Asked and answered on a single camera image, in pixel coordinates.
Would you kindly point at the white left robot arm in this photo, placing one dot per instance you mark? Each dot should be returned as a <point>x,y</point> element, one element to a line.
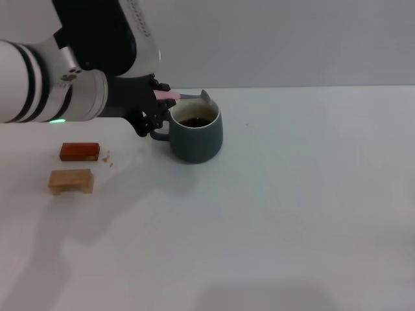
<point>74,48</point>

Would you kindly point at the red-brown rectangular block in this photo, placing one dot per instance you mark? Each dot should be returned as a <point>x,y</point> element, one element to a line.
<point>79,151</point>

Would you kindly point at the tan wooden block rest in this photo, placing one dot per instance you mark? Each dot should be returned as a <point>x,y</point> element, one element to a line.
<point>71,179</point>

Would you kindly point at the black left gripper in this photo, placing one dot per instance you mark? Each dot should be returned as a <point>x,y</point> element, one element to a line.
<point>129,95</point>

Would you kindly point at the grey ceramic cup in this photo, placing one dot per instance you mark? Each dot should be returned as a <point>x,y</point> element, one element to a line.
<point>196,142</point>

